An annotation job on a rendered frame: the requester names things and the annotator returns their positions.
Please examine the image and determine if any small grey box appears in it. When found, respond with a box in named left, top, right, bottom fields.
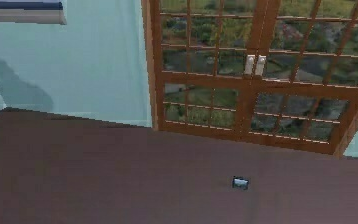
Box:
left=231, top=176, right=250, bottom=191

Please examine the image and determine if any white door handle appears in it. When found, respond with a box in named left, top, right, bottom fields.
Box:
left=243, top=54, right=256, bottom=76
left=254, top=55, right=267, bottom=77

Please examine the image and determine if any brown wooden glazed double door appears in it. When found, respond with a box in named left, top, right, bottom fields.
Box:
left=140, top=0, right=358, bottom=158

